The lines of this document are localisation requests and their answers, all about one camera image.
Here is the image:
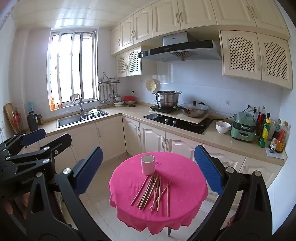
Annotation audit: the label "small lattice door cabinet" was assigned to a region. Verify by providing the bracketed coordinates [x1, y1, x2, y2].
[115, 46, 142, 78]

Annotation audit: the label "amber oil bottle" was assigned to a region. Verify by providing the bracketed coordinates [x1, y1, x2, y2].
[275, 121, 290, 153]

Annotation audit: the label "pink tablecloth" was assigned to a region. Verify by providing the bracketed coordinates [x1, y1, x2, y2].
[108, 152, 208, 235]

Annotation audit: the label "beige kitchen countertop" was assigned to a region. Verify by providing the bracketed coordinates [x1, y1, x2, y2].
[35, 103, 288, 166]

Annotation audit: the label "dark bottle with red label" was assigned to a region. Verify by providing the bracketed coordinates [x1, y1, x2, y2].
[256, 112, 266, 137]

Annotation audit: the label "white bowl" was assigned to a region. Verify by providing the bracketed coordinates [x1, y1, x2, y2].
[215, 121, 231, 134]

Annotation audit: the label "steel sink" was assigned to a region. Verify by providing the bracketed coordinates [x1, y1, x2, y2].
[56, 109, 110, 128]

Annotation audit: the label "green countertop cooker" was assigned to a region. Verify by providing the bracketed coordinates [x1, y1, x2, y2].
[230, 112, 257, 142]

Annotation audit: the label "dark sauce bottle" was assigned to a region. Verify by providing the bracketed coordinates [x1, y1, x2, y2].
[270, 119, 282, 149]

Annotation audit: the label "black gas hob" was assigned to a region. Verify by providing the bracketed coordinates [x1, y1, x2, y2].
[143, 113, 214, 135]

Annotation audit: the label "white paper sheet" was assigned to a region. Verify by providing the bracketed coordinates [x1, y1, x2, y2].
[265, 147, 285, 160]

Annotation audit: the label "black induction cooker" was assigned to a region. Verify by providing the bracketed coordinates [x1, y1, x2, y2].
[149, 105, 179, 114]

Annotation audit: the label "pile of washed dishes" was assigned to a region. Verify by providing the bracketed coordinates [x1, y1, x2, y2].
[86, 108, 99, 120]

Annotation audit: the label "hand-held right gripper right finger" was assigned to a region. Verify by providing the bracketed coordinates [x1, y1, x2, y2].
[185, 145, 273, 241]

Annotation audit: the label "cream hanging colander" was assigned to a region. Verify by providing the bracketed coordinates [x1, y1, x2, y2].
[145, 78, 160, 92]

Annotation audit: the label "cream upper wall cabinets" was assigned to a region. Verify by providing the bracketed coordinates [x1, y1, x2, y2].
[110, 0, 291, 56]

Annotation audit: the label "steel faucet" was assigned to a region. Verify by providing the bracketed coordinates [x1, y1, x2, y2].
[70, 93, 85, 112]

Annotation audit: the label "large lattice door cabinet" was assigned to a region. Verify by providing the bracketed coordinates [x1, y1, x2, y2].
[218, 30, 294, 90]

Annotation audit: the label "white cup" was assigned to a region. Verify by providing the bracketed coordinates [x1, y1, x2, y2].
[141, 155, 155, 176]

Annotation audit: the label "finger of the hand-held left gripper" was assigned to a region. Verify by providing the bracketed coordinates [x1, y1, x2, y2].
[5, 133, 72, 172]
[0, 128, 47, 156]

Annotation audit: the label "bunch of wooden chopsticks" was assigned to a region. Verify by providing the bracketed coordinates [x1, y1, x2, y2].
[130, 174, 171, 217]

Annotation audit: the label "steel stockpot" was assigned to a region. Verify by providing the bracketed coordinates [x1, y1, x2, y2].
[152, 90, 183, 109]

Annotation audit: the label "wooden cutting board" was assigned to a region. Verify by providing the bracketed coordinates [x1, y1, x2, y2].
[3, 103, 19, 134]

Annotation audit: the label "wall utensil rack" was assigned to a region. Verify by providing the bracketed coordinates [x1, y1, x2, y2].
[98, 72, 121, 84]

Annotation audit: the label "black power cable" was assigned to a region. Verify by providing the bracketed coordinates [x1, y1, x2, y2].
[208, 106, 251, 120]

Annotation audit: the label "black range hood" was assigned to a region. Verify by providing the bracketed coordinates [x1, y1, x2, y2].
[138, 31, 222, 62]

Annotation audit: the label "green plastic bottle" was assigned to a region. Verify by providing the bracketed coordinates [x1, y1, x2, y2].
[258, 118, 272, 148]

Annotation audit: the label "red bowl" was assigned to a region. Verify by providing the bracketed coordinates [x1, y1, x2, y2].
[123, 95, 137, 106]

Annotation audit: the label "frying pan with glass lid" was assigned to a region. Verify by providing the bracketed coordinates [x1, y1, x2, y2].
[173, 101, 210, 118]

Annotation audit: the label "black kettle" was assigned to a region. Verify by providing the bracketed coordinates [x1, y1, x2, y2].
[26, 113, 40, 132]

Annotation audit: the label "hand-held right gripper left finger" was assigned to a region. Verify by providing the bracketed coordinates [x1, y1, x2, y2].
[25, 146, 110, 241]

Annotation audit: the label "white framed window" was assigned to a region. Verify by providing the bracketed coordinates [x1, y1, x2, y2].
[47, 27, 100, 110]

